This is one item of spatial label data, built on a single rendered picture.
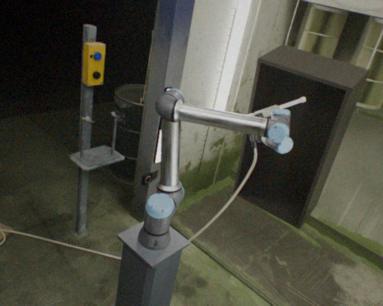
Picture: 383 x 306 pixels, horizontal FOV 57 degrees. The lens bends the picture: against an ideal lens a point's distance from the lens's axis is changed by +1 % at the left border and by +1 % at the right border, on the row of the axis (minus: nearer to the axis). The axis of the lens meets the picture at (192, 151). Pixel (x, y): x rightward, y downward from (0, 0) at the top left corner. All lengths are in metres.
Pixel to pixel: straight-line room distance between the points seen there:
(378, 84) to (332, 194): 1.09
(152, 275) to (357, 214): 2.17
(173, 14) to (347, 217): 2.38
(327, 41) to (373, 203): 1.53
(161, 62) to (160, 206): 1.09
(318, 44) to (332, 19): 0.23
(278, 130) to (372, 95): 1.90
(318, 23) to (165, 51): 1.58
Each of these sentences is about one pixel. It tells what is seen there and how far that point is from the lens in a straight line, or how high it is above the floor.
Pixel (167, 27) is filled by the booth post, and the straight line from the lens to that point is 2.51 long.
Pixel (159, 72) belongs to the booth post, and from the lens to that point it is 2.59.
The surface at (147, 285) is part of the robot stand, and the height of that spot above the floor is 0.45.
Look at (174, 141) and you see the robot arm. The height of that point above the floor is 1.22.
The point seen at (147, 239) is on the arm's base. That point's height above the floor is 0.69.
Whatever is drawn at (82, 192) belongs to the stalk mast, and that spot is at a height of 0.42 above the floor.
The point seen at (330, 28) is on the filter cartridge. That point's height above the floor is 1.81.
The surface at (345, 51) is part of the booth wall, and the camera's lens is 3.86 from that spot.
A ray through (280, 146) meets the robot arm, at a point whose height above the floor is 1.37.
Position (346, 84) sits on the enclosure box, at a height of 1.64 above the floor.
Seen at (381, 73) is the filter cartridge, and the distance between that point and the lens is 3.41.
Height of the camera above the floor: 2.07
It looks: 27 degrees down
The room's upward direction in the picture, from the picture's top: 12 degrees clockwise
